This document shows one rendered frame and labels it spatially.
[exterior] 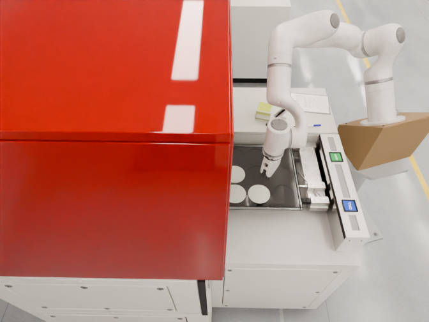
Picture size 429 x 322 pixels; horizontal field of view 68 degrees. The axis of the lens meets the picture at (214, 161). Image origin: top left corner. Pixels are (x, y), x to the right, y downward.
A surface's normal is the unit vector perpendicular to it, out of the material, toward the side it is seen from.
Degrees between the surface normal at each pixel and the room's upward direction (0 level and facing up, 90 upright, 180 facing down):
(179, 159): 90
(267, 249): 0
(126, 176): 90
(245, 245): 0
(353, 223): 0
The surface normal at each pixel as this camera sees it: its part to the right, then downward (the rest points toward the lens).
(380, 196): 0.00, -0.62
